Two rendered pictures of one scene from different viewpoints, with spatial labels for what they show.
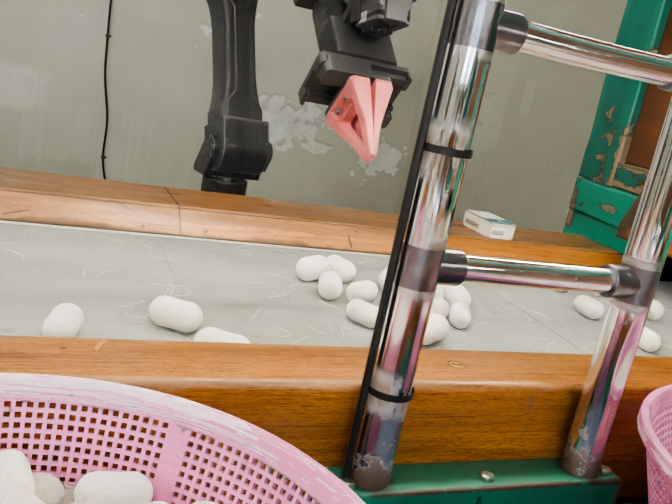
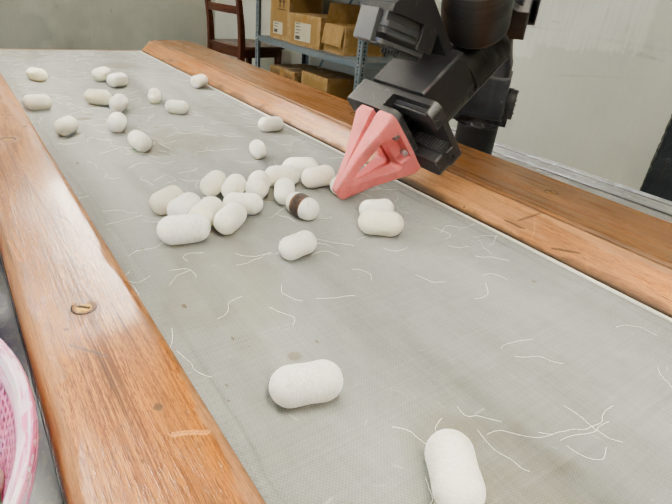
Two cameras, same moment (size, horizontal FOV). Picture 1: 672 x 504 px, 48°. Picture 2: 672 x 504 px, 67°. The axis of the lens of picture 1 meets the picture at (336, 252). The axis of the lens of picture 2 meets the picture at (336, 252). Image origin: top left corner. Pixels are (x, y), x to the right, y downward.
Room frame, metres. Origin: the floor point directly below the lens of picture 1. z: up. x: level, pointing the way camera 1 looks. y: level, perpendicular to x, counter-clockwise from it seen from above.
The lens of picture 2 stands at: (0.38, -0.03, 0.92)
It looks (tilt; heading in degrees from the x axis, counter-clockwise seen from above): 28 degrees down; 77
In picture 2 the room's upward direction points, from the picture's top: 6 degrees clockwise
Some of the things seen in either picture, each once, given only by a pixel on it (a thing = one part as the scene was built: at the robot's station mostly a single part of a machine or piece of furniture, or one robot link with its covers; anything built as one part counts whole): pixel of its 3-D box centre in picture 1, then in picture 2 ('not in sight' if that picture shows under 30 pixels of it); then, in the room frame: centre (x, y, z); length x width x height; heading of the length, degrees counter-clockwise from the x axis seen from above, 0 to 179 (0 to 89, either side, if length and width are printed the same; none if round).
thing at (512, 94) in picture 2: not in sight; (483, 105); (0.75, 0.70, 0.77); 0.09 x 0.06 x 0.06; 149
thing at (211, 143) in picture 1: (233, 158); not in sight; (1.02, 0.16, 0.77); 0.09 x 0.06 x 0.06; 125
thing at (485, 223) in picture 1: (488, 224); not in sight; (0.91, -0.18, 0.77); 0.06 x 0.04 x 0.02; 25
